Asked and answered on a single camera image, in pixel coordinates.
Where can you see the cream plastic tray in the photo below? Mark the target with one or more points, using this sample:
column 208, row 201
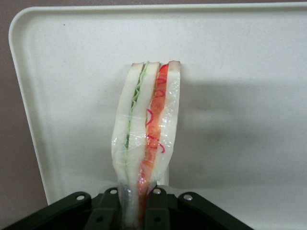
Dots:
column 72, row 72

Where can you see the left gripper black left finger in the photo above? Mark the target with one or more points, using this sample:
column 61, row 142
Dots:
column 105, row 215

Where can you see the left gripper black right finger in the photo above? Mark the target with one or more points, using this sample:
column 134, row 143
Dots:
column 157, row 215

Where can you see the triangle sandwich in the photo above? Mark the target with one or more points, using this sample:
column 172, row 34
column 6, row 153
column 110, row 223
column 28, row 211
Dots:
column 153, row 119

